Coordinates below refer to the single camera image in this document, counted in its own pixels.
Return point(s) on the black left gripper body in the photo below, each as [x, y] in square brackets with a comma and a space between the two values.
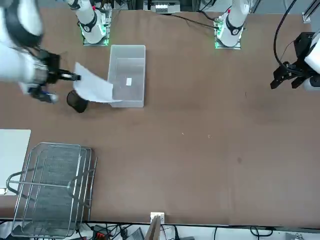
[302, 45]

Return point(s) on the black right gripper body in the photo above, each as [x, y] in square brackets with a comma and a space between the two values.
[52, 65]

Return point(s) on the white A4 paper sheet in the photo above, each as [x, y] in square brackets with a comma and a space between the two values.
[95, 87]

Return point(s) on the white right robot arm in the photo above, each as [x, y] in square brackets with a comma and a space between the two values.
[15, 65]

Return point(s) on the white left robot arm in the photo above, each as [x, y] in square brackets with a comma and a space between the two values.
[235, 20]

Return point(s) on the metal mesh file organizer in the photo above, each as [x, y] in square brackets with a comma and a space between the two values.
[57, 162]

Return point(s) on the black mesh pen cup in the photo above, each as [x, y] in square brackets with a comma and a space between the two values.
[78, 106]

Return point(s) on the small white label sticker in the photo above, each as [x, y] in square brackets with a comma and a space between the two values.
[129, 81]

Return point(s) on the translucent plastic bin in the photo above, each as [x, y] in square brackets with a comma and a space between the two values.
[127, 50]

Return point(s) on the flat white board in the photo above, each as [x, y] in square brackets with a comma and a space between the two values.
[12, 150]

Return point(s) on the aluminium frame rail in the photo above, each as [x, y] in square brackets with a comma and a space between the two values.
[307, 16]

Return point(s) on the camera mount post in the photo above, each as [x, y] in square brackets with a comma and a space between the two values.
[157, 215]

